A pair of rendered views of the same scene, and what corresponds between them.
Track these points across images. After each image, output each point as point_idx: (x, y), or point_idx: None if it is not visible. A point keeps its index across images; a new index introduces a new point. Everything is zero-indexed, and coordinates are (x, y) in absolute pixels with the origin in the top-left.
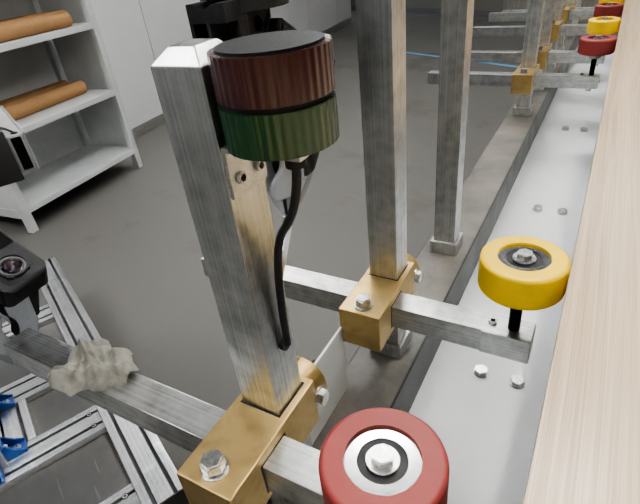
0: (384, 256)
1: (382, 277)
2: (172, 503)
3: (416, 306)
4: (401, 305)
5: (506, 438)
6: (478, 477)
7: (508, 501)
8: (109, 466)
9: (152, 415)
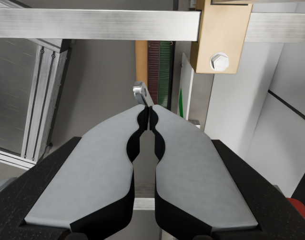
0: (244, 3)
1: (228, 5)
2: (64, 40)
3: (266, 31)
4: (250, 35)
5: (277, 11)
6: (258, 47)
7: (272, 55)
8: (16, 39)
9: (144, 209)
